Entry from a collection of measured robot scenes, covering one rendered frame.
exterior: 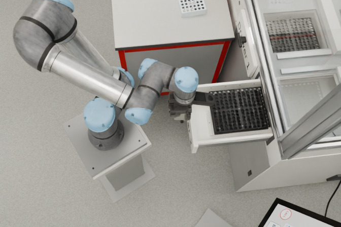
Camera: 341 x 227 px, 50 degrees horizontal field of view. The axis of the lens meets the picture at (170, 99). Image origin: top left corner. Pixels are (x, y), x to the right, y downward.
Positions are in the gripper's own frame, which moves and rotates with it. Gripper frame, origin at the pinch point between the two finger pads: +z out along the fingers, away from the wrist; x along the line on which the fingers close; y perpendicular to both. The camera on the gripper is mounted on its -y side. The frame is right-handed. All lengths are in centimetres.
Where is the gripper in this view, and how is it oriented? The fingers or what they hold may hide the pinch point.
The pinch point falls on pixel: (185, 113)
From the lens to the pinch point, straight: 147.8
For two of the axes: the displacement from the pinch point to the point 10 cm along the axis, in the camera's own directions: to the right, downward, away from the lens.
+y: -9.9, 1.0, -0.7
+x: 1.2, 9.2, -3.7
